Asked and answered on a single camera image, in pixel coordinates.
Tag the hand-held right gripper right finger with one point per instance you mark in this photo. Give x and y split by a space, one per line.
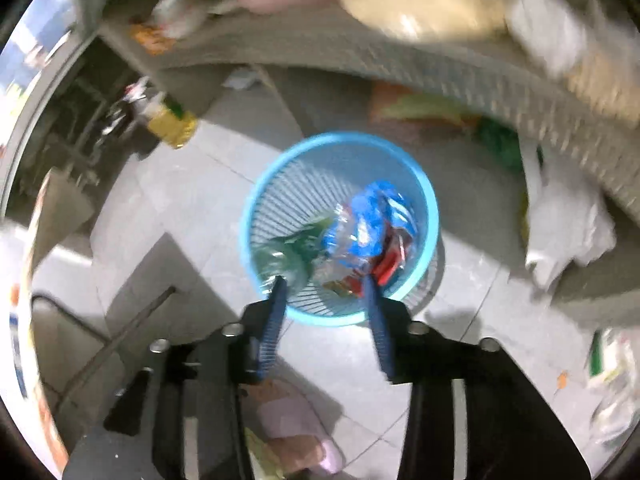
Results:
377 330

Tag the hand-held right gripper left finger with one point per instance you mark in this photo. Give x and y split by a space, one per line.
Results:
272 330

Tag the red snack packet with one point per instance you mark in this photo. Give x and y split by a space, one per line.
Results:
392 260

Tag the clear plastic food container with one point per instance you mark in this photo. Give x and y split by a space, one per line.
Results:
285 255

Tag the blue plastic wrapper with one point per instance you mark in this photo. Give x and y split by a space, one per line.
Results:
367 215

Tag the blue mesh wastebasket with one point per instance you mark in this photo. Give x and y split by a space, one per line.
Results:
300 170

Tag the pink slipper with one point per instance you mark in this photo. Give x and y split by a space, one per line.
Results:
292 415

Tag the orange paper scrap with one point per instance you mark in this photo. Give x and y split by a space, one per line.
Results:
562 381

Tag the white plastic bag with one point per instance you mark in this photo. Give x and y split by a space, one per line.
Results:
555 25
565 225
615 390

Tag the orange green plastic bag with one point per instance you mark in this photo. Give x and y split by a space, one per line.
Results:
425 110

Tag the yellow cooking oil bottle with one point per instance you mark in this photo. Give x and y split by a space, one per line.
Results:
172 125

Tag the grey cloth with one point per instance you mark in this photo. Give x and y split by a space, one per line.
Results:
241 79

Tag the orange snack bag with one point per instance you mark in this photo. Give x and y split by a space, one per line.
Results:
152 37

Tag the yellow-filled plastic bag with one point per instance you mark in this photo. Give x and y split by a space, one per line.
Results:
425 5

